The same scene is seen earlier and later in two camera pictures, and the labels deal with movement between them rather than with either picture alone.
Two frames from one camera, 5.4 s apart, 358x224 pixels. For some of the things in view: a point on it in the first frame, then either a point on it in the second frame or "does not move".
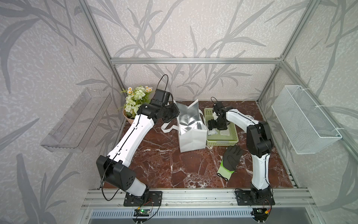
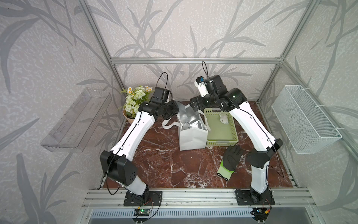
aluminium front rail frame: x=114 y=199 does not move
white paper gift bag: x=192 y=126 does not move
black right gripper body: x=218 y=124 -> x=207 y=101
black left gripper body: x=169 y=113 does not move
